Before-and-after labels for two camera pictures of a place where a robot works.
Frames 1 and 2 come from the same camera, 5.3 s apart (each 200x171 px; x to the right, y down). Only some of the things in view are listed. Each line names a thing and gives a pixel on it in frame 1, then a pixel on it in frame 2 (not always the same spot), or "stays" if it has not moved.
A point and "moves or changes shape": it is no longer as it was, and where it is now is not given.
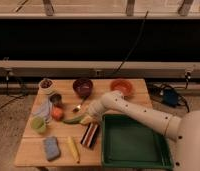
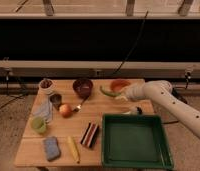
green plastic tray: (128, 143) stays
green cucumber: (74, 120) moves or changes shape
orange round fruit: (57, 113) to (66, 111)
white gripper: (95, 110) to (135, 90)
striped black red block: (90, 135) stays
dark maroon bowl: (83, 87) stays
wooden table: (55, 136) stays
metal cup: (55, 98) stays
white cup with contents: (46, 86) stays
